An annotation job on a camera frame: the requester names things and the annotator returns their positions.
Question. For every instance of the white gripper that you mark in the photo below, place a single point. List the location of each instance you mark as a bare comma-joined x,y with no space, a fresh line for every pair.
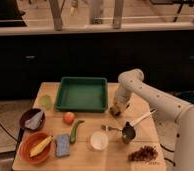
118,104

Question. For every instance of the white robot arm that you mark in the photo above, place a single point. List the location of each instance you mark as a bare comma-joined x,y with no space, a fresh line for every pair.
176,109

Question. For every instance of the white cup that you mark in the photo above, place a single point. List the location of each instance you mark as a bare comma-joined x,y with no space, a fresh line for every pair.
98,141

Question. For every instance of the green plastic tray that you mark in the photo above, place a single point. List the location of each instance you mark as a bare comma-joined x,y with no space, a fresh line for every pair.
82,94

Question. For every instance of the green chili pepper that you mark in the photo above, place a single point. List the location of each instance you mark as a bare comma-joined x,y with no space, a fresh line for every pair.
74,131

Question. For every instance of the orange tomato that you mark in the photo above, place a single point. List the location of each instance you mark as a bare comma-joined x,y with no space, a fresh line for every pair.
68,118

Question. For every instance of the blue sponge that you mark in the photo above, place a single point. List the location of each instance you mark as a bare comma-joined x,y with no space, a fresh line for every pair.
62,145

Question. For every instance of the light green lettuce leaf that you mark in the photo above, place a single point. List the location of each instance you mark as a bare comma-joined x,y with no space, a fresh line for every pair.
45,102

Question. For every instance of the yellow corn cob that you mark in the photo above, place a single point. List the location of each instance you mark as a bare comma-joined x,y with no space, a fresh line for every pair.
40,146

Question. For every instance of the grey crumpled cloth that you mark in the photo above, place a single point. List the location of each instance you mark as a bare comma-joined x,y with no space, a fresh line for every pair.
34,122

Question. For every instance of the dark brown bowl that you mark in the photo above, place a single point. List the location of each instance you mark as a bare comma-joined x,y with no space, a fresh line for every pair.
28,115

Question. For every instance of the orange bowl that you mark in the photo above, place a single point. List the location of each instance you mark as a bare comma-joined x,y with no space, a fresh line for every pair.
31,141

